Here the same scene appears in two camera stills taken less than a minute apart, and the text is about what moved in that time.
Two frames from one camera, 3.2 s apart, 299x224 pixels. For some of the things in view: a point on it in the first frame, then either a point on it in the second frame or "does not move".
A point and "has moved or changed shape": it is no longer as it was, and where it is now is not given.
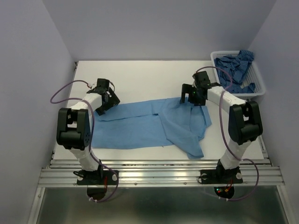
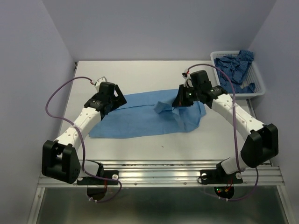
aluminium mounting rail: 157,172 does not move
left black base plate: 97,177 does not move
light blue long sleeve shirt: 153,123 has moved or changed shape
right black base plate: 222,176 does not move
